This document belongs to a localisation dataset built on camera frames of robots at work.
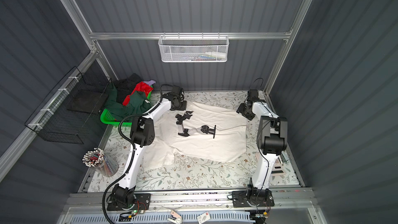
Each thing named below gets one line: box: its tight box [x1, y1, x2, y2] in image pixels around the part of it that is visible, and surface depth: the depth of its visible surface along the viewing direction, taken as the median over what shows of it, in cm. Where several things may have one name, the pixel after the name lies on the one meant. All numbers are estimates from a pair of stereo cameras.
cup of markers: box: [81, 147, 120, 178], surface depth 74 cm
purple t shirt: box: [143, 79, 156, 87], surface depth 114 cm
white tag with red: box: [196, 211, 211, 224], surface depth 70 cm
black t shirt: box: [112, 73, 143, 103], surface depth 110 cm
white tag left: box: [167, 210, 182, 224], surface depth 69 cm
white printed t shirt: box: [143, 101, 248, 171], surface depth 98 cm
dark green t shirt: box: [103, 81, 152, 122], surface depth 101 cm
